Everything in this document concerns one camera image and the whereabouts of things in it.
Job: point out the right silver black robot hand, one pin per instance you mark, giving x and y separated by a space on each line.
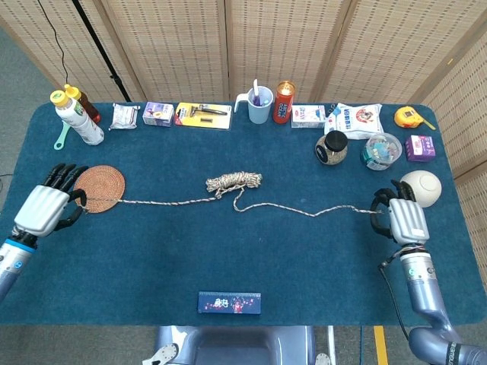
409 222

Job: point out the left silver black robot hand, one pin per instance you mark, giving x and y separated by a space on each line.
42 209

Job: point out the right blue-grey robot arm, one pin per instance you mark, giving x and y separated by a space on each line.
424 289

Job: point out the beige upturned bowl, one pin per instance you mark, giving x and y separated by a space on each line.
428 186

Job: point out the round woven rattan coaster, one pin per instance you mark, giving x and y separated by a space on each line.
104 186

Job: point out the mint green plastic spoon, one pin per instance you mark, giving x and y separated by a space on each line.
61 138

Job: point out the small purple box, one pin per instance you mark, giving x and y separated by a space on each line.
420 149

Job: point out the clear tub of colourful clips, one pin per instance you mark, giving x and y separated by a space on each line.
380 152

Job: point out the white-label bottle with yellow cap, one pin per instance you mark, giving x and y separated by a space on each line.
81 121

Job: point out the yellow tape measure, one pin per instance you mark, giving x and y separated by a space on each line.
407 117

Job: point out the glass jar with black lid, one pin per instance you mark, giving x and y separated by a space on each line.
331 148

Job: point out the brown tea bottle yellow cap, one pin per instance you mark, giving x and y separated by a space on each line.
89 108

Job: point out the white sugar bag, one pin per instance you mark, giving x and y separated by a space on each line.
355 121

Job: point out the dark blue table mat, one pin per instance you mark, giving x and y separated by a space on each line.
152 247

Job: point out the white tissue packet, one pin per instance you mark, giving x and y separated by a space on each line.
124 116

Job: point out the white blue flat carton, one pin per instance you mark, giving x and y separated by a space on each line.
308 116

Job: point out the purple white small carton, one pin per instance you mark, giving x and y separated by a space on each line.
158 114

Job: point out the black stand pole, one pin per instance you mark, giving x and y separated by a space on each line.
102 53

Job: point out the orange soda can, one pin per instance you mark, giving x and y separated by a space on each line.
282 108

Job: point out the light blue plastic mug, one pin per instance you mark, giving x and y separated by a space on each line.
258 112

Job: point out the yellow razor blister pack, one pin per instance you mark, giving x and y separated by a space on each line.
203 116

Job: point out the dark blue illustrated long box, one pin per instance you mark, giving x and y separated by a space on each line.
229 303

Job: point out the white purple toothbrush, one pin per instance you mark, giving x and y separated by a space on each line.
256 91

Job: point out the blue-grey robot torso base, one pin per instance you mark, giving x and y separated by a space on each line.
236 346

